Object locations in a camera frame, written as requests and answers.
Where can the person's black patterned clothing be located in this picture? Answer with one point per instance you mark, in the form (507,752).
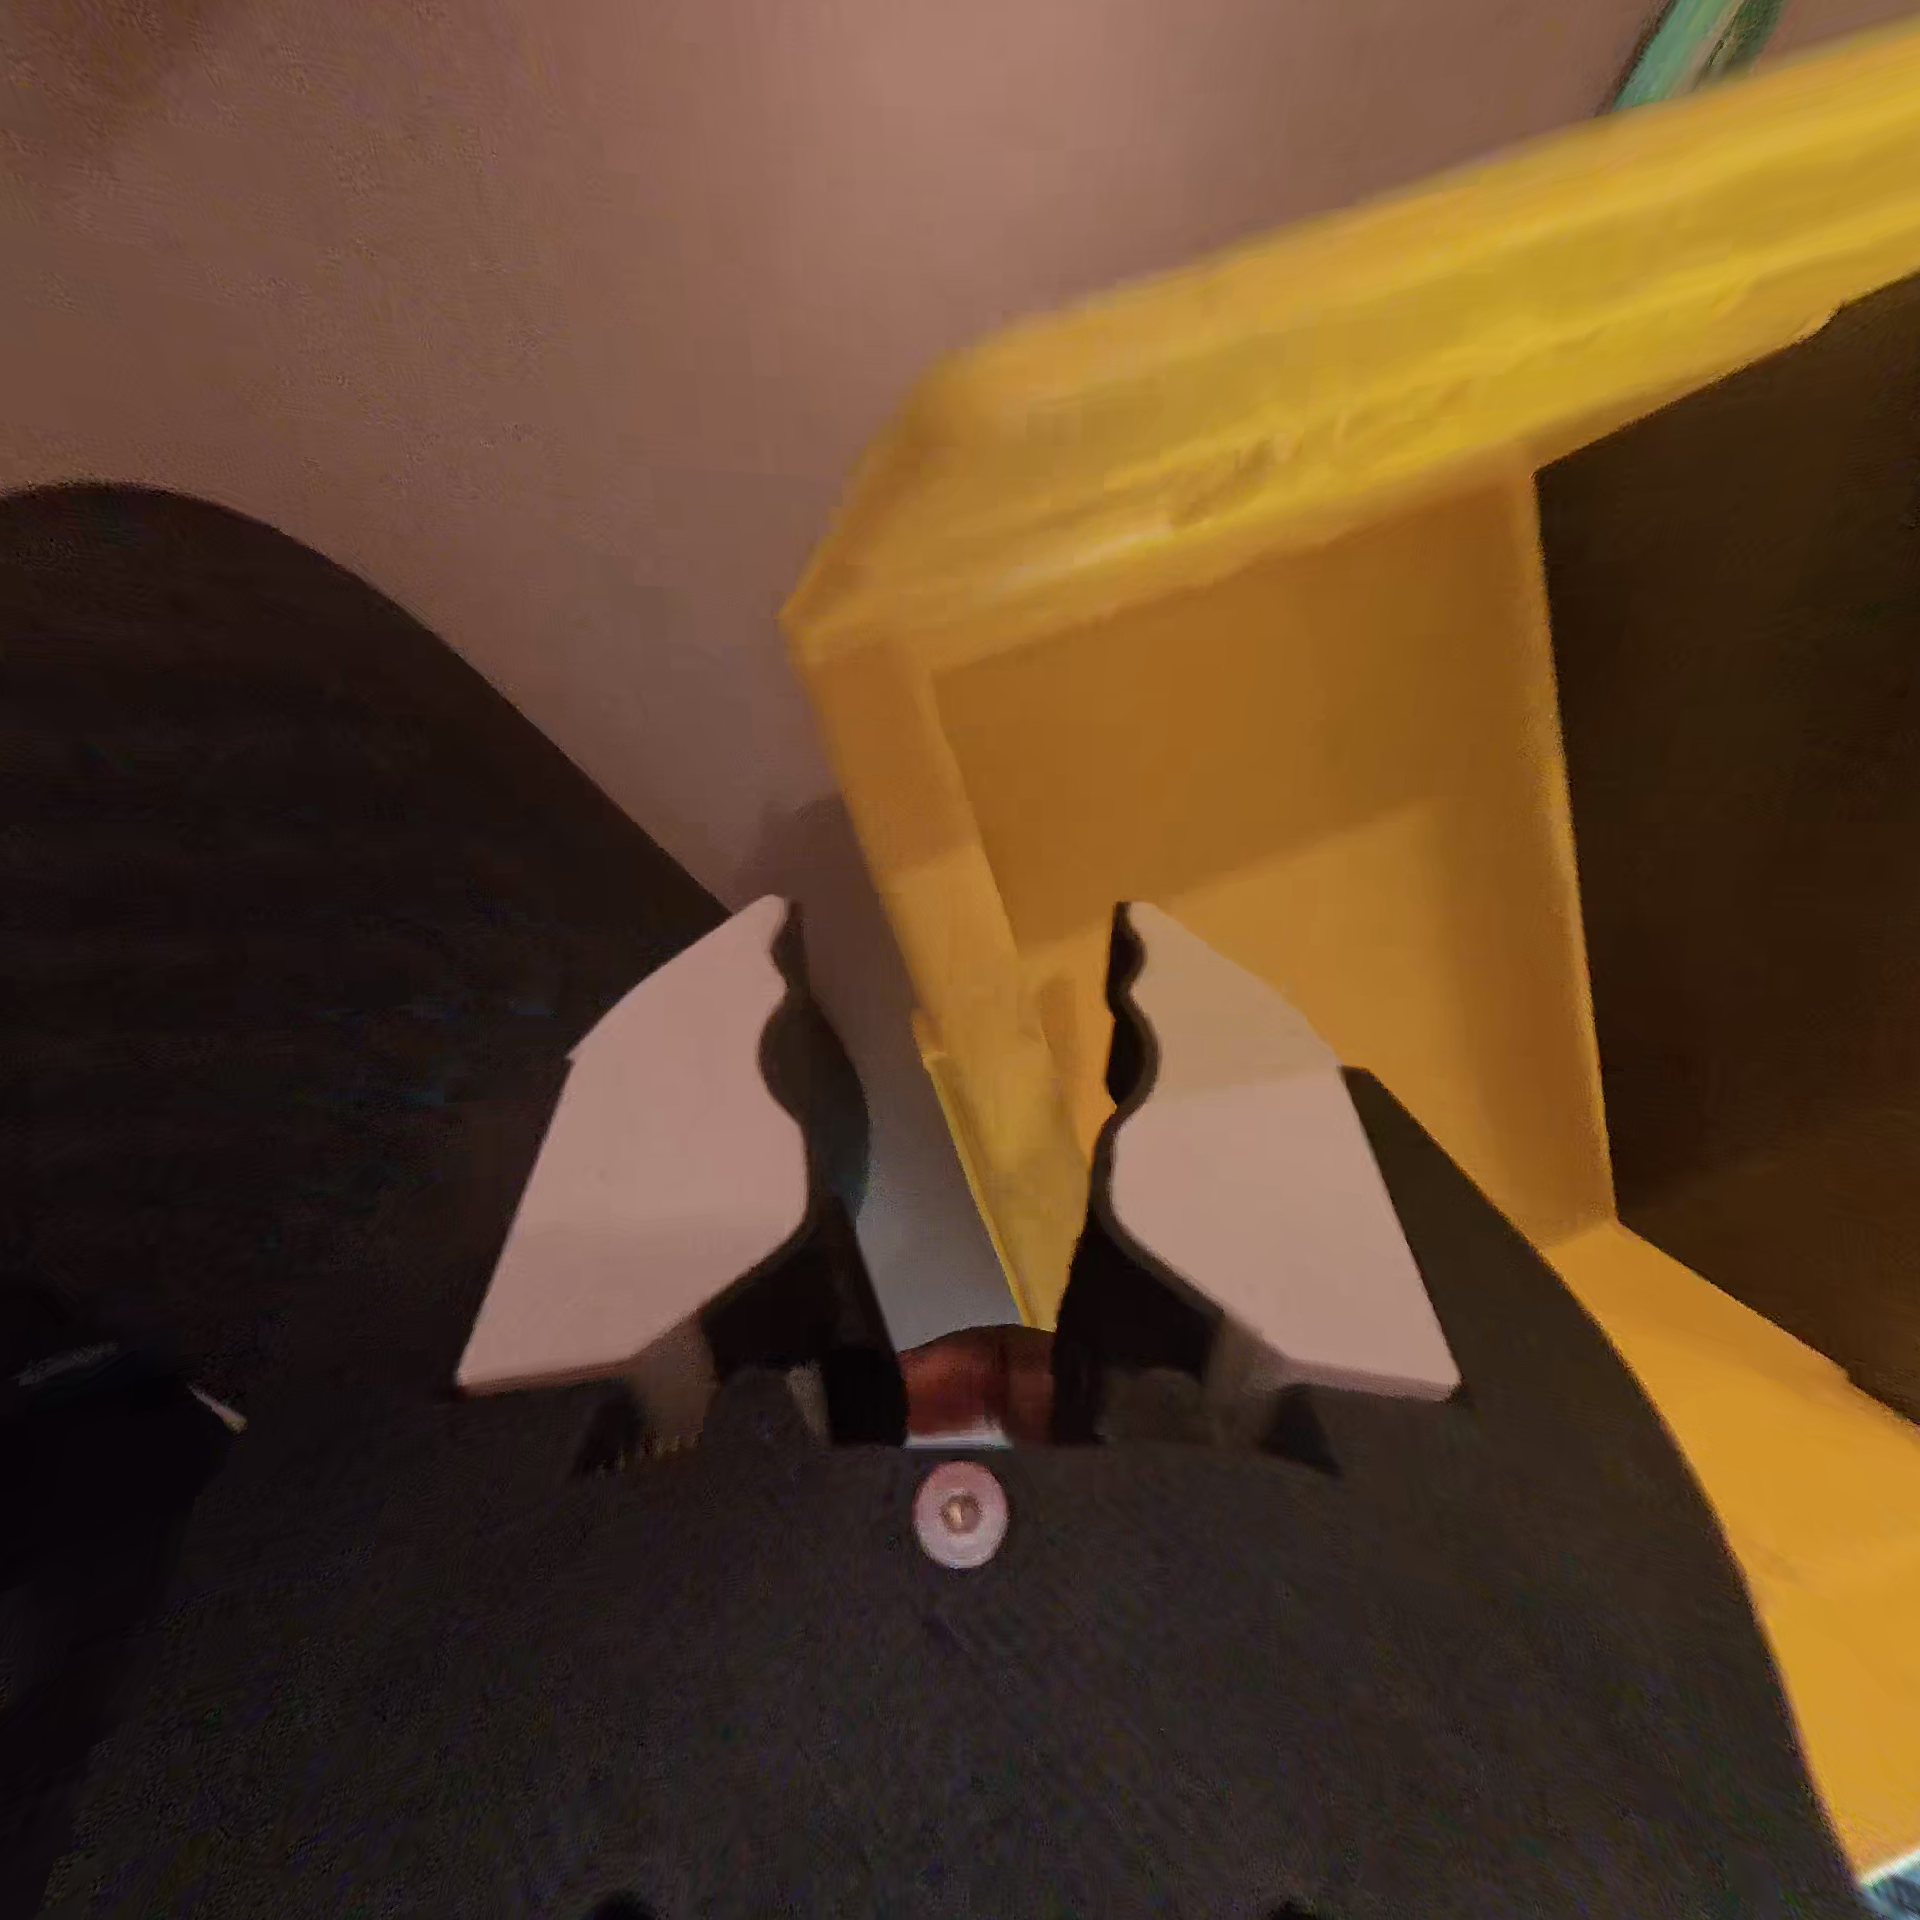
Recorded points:
(224,826)

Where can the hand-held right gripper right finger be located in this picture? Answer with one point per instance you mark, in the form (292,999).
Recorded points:
(1275,1200)

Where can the yellow plastic bin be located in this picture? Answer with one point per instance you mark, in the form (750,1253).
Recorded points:
(1275,450)

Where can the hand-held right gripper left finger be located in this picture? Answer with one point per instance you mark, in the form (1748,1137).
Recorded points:
(662,1170)

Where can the green box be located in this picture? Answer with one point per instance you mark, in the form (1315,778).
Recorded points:
(1695,44)

